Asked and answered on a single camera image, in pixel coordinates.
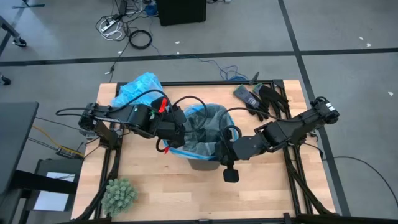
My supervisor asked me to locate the translucent blue-rimmed trash bag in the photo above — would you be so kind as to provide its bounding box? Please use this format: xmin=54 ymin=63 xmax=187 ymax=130
xmin=162 ymin=103 xmax=241 ymax=162

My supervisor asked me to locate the blue plastic trash bag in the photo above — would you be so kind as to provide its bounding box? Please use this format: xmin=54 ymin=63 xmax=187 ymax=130
xmin=109 ymin=72 xmax=165 ymax=108

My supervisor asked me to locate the black glove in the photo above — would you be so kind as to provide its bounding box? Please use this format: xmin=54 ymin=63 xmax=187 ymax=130
xmin=252 ymin=83 xmax=290 ymax=118

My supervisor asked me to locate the green artificial plant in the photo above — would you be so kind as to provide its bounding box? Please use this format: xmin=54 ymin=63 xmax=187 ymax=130
xmin=101 ymin=177 xmax=139 ymax=218

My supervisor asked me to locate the small electronics board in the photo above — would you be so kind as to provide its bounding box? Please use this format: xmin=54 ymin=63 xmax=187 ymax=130
xmin=55 ymin=146 xmax=85 ymax=161

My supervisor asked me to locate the black box cabinet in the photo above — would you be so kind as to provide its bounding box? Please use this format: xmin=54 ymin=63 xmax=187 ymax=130
xmin=155 ymin=0 xmax=207 ymax=27

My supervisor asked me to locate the white power strip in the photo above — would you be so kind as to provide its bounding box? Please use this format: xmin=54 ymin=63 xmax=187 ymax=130
xmin=99 ymin=17 xmax=116 ymax=32

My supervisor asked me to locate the black bar stand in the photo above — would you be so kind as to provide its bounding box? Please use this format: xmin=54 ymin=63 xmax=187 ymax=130
xmin=12 ymin=169 xmax=78 ymax=195

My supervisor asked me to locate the white paper on base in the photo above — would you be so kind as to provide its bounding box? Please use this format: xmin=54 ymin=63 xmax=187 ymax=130
xmin=32 ymin=171 xmax=76 ymax=212

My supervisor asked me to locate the dark grey desk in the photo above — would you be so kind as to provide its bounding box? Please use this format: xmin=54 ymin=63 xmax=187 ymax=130
xmin=0 ymin=101 xmax=40 ymax=200

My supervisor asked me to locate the metal leg with caster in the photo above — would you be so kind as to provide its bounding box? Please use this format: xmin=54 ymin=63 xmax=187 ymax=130
xmin=0 ymin=14 xmax=28 ymax=48

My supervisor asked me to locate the black floor stand foot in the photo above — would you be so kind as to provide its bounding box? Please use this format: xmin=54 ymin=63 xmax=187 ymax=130
xmin=12 ymin=0 xmax=46 ymax=9

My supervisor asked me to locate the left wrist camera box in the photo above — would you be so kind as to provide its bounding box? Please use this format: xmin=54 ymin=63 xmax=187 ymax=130
xmin=167 ymin=106 xmax=188 ymax=125

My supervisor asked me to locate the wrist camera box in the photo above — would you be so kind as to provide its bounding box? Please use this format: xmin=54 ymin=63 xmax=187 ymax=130
xmin=167 ymin=106 xmax=188 ymax=125
xmin=223 ymin=167 xmax=240 ymax=184

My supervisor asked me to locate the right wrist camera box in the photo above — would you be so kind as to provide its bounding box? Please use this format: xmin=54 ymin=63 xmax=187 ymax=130
xmin=223 ymin=167 xmax=240 ymax=184

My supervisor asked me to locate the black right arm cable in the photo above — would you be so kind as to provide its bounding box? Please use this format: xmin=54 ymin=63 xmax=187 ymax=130
xmin=218 ymin=106 xmax=280 ymax=141

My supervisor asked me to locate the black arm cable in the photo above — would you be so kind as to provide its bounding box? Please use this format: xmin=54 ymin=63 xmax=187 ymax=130
xmin=55 ymin=89 xmax=208 ymax=154
xmin=218 ymin=106 xmax=280 ymax=141

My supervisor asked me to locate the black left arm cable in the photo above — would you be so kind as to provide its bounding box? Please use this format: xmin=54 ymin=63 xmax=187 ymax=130
xmin=55 ymin=89 xmax=208 ymax=154

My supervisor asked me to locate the thin blue cable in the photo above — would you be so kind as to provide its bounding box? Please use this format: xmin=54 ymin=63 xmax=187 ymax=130
xmin=148 ymin=52 xmax=249 ymax=82

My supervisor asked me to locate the coiled black cable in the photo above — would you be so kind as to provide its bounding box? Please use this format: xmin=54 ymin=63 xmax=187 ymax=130
xmin=127 ymin=29 xmax=154 ymax=50

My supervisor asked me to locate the white cable bundle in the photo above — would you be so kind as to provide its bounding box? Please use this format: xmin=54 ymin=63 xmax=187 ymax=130
xmin=99 ymin=18 xmax=124 ymax=41

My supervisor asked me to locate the grey base plate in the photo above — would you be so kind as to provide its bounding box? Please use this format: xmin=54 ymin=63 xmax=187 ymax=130
xmin=26 ymin=158 xmax=83 ymax=218

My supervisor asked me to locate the black floor cable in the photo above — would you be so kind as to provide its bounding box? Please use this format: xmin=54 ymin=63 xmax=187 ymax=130
xmin=322 ymin=155 xmax=398 ymax=208

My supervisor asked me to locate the yellow cable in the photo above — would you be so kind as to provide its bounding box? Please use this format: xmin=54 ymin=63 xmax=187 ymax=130
xmin=30 ymin=124 xmax=85 ymax=156

